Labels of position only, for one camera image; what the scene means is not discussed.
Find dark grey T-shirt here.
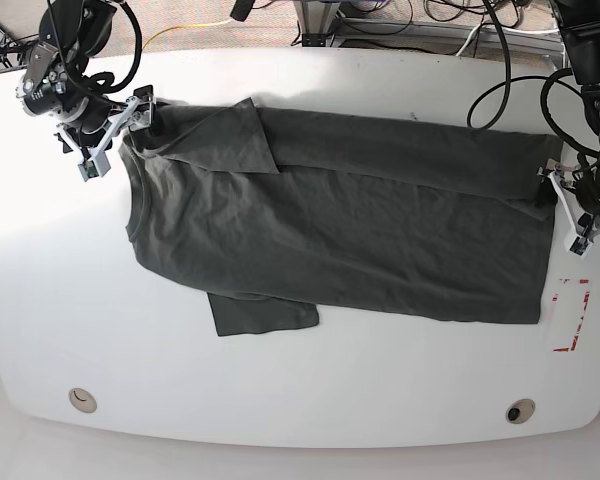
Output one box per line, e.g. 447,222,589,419
120,99,563,337

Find right table cable grommet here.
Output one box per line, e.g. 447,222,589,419
505,398,536,425

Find aluminium frame post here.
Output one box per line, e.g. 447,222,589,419
292,1,341,47

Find black tripod stand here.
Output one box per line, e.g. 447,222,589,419
0,0,41,71

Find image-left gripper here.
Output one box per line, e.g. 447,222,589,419
53,85,164,168

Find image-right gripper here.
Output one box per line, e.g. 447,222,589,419
538,159,600,250

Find red tape rectangle marking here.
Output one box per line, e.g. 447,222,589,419
546,278,592,353

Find yellow cable on floor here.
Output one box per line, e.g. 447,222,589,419
139,17,234,54

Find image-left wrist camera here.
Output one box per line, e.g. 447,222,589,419
78,161,99,182

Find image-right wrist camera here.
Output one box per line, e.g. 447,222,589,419
568,235,591,257

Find left table cable grommet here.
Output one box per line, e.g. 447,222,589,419
68,388,97,414

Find table cable grommet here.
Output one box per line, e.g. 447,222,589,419
505,398,536,425
68,388,97,414

